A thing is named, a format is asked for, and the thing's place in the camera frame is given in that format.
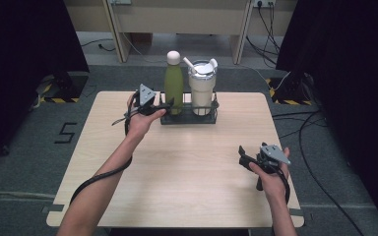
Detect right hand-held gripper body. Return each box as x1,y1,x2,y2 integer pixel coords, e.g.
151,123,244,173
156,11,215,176
255,143,292,192

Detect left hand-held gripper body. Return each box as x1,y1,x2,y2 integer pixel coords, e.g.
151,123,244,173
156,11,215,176
131,83,161,116

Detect green bottle with white cap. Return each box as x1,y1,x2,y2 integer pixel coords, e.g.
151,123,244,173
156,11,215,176
163,50,185,116

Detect dark wire basket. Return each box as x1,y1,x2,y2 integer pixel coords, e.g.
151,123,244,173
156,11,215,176
157,90,221,126

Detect white tumbler with straw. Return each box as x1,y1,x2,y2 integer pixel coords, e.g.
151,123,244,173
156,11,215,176
182,56,220,117

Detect person's left hand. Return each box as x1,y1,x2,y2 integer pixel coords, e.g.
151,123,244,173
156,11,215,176
126,92,167,142

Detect person's right hand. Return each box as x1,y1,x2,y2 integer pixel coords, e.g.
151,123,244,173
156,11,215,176
248,147,291,202

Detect stand base with striped tape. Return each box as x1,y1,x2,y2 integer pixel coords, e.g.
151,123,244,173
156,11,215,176
265,72,315,106
36,72,90,104

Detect beige desk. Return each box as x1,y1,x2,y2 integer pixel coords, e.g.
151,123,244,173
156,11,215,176
62,0,298,65

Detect black curtain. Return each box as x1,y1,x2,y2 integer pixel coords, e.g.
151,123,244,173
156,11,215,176
275,0,378,235
0,0,90,169

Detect grey floor tape patch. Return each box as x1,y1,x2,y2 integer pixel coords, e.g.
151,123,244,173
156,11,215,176
41,204,65,214

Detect black floor cables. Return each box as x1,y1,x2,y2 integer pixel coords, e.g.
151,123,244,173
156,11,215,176
271,109,366,236

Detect right hand-held gripper cable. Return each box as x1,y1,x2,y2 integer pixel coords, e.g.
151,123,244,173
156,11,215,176
275,165,292,205

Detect hand-held gripper cable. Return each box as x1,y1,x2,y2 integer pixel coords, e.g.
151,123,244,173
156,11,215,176
68,104,136,207
275,165,292,205

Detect thin black floor cable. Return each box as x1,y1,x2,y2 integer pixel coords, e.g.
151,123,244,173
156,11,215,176
79,38,117,53

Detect left hand-held gripper cable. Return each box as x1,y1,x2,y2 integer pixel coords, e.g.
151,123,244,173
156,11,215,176
68,104,136,207

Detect black hanging cables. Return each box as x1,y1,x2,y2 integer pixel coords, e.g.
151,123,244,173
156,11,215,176
245,0,282,67

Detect white wall socket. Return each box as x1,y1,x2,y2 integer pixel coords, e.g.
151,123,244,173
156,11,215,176
253,0,277,9

